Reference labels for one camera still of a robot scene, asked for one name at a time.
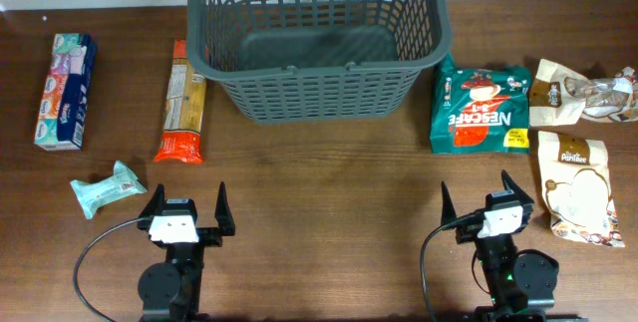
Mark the orange pasta packet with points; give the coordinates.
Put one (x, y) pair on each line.
(183, 110)

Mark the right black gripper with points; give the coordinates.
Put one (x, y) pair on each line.
(524, 201)

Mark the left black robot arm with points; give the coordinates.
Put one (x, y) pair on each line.
(170, 290)

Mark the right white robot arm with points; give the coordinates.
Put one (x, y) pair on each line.
(520, 283)

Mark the beige Pantree snack bag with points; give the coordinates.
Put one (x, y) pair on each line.
(576, 189)

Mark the Kleenex tissue box pack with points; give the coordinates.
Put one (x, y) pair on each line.
(64, 104)

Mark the grey plastic basket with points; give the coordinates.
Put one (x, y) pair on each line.
(299, 60)

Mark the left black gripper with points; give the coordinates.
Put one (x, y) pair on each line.
(213, 236)

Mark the small mint green packet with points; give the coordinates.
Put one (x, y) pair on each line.
(121, 184)

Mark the green Nescafe bag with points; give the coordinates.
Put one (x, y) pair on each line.
(479, 110)

